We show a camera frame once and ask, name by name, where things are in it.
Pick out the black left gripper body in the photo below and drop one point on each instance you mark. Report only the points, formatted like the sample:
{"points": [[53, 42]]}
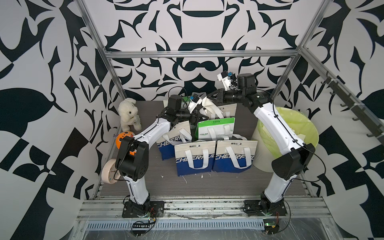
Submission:
{"points": [[192, 119]]}

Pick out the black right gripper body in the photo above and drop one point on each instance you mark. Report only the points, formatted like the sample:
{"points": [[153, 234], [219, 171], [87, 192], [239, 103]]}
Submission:
{"points": [[231, 96]]}

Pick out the white receipt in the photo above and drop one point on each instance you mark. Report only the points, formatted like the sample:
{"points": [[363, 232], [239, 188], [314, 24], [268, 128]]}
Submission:
{"points": [[208, 104]]}

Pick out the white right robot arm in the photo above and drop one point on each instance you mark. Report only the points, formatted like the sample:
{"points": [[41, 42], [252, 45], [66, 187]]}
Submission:
{"points": [[295, 153]]}

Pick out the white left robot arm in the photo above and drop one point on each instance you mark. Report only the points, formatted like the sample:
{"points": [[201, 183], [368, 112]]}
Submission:
{"points": [[133, 157]]}

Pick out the white blue back right bag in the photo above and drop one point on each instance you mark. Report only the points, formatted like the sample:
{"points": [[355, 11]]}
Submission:
{"points": [[220, 112]]}

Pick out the green white back left bag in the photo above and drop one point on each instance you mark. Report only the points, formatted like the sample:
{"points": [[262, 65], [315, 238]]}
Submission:
{"points": [[185, 102]]}

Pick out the green white bag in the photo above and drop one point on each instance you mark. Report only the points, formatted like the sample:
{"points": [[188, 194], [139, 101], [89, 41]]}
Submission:
{"points": [[185, 102], [213, 130]]}

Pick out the green white middle bag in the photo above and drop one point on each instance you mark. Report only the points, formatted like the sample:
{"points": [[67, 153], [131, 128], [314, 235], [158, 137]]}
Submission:
{"points": [[213, 130]]}

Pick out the blue white front left bag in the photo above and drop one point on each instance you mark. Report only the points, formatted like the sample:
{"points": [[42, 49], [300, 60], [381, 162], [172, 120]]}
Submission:
{"points": [[195, 158]]}

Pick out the blue white front right bag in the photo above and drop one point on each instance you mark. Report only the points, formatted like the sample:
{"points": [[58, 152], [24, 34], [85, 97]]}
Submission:
{"points": [[234, 156]]}

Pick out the white plush rabbit toy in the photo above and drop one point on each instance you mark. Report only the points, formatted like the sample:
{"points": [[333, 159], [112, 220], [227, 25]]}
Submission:
{"points": [[128, 113]]}

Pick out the orange plush monster toy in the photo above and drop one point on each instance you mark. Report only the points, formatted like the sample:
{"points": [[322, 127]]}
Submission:
{"points": [[123, 135]]}

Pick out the white round trash bin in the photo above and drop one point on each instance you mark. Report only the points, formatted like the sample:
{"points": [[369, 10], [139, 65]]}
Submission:
{"points": [[263, 157]]}

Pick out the green plastic bin liner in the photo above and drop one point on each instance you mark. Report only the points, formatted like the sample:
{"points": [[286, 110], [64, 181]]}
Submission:
{"points": [[299, 124]]}

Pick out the white tape roll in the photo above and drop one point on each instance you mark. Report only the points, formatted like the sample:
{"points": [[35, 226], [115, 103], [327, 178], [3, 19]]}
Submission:
{"points": [[110, 174]]}

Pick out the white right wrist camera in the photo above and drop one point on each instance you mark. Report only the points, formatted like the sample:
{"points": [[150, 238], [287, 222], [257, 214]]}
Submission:
{"points": [[228, 79]]}

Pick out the aluminium frame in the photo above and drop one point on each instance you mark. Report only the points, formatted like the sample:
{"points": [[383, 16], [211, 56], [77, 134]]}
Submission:
{"points": [[154, 48]]}

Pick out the black wall hook rail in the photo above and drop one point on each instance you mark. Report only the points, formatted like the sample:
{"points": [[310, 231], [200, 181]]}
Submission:
{"points": [[360, 110]]}

